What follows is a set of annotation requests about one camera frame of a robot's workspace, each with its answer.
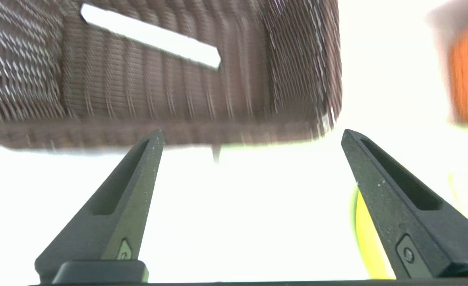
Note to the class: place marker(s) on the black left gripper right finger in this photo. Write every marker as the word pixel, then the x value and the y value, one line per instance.
pixel 401 214

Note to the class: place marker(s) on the yellow banana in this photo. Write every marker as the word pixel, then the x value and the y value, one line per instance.
pixel 367 238

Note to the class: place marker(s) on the white marker pen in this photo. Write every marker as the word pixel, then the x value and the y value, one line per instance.
pixel 150 35

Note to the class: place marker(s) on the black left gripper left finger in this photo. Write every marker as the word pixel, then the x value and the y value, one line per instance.
pixel 118 206

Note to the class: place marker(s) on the dark brown wicker basket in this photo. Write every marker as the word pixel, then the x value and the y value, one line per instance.
pixel 158 99

